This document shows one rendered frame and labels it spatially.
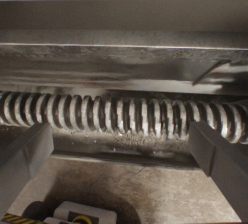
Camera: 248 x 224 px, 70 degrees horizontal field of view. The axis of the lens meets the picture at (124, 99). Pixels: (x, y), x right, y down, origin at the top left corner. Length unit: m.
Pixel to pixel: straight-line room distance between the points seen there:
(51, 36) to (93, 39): 0.04
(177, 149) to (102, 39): 0.41
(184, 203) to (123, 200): 0.29
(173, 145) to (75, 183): 0.63
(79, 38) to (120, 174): 0.83
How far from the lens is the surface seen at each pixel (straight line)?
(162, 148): 0.51
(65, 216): 0.92
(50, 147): 0.17
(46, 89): 0.59
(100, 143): 0.52
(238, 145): 0.31
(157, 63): 0.25
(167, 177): 0.94
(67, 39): 0.17
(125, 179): 0.95
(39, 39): 0.18
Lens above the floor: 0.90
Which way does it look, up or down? 80 degrees down
